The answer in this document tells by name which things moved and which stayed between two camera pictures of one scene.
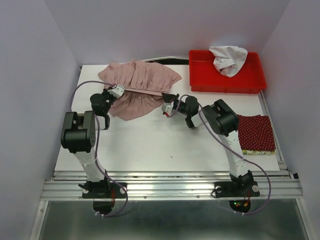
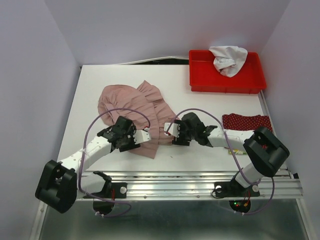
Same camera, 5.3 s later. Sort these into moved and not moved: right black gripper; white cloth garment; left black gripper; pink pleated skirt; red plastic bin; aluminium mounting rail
Moved: pink pleated skirt; left black gripper; right black gripper
Not moved: aluminium mounting rail; red plastic bin; white cloth garment
